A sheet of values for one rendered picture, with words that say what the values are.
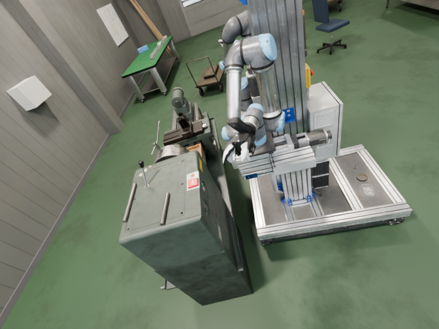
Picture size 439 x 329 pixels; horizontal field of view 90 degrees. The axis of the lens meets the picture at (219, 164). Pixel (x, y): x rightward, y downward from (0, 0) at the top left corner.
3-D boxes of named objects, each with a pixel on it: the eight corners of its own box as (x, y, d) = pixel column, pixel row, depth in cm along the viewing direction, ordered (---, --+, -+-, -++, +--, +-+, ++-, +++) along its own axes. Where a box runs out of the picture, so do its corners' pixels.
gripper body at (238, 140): (253, 156, 89) (260, 136, 96) (245, 140, 83) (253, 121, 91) (236, 157, 93) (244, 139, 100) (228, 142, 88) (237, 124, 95)
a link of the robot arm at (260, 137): (247, 136, 117) (243, 119, 109) (268, 136, 112) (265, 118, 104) (243, 146, 112) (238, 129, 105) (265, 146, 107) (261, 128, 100)
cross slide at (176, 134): (204, 133, 221) (202, 129, 218) (164, 146, 226) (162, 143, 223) (202, 123, 234) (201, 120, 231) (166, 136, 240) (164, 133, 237)
